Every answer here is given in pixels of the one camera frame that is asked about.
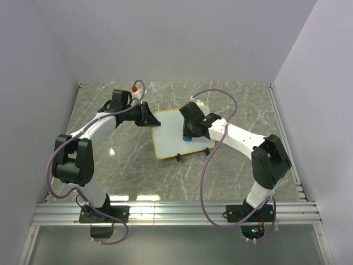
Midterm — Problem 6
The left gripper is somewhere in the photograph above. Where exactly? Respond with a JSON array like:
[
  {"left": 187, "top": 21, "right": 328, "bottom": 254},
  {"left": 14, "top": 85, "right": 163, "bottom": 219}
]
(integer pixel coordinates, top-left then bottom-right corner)
[{"left": 123, "top": 102, "right": 161, "bottom": 127}]

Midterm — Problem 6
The yellow framed whiteboard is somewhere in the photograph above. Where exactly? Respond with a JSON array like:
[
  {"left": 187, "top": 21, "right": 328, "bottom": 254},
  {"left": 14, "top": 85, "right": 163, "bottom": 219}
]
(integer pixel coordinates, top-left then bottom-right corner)
[{"left": 152, "top": 108, "right": 216, "bottom": 160}]

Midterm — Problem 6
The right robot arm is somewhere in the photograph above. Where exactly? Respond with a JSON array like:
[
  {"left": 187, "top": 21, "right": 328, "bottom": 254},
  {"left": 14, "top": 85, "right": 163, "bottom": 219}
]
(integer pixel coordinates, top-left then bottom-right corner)
[{"left": 180, "top": 102, "right": 292, "bottom": 221}]

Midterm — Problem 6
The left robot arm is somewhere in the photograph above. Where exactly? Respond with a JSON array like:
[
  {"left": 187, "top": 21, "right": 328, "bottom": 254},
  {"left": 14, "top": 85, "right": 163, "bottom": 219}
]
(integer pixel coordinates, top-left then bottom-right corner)
[{"left": 46, "top": 86, "right": 161, "bottom": 222}]

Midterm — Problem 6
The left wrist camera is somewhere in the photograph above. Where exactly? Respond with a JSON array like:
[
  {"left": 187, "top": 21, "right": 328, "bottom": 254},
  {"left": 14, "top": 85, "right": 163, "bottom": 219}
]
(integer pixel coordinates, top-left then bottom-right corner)
[{"left": 131, "top": 86, "right": 146, "bottom": 100}]

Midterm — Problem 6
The wire whiteboard stand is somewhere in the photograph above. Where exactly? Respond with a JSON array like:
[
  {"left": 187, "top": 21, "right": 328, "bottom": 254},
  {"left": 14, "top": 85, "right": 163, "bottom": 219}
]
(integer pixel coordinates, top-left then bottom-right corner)
[{"left": 175, "top": 147, "right": 211, "bottom": 162}]

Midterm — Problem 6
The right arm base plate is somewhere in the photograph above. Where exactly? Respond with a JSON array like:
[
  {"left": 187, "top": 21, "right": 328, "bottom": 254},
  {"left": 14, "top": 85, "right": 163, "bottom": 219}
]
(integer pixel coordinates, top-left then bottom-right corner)
[{"left": 222, "top": 204, "right": 275, "bottom": 223}]

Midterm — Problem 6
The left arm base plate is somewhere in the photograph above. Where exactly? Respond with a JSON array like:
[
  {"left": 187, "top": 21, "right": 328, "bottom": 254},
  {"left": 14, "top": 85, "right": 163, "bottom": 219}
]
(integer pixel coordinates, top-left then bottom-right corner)
[{"left": 78, "top": 205, "right": 130, "bottom": 224}]

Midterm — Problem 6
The aluminium mounting rail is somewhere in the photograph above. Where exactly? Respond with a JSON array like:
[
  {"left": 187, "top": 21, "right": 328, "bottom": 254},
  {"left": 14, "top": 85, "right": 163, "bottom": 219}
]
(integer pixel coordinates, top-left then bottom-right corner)
[{"left": 30, "top": 201, "right": 322, "bottom": 226}]

